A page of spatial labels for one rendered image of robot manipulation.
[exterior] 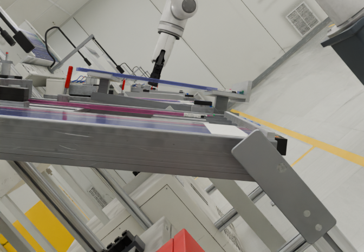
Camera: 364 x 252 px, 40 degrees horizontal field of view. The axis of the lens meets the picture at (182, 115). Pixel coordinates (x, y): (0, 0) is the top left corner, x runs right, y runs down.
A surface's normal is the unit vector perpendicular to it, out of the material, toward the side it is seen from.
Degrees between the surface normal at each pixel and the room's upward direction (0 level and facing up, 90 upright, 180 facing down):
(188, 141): 90
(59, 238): 90
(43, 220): 90
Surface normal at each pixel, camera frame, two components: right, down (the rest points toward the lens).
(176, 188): 0.01, 0.05
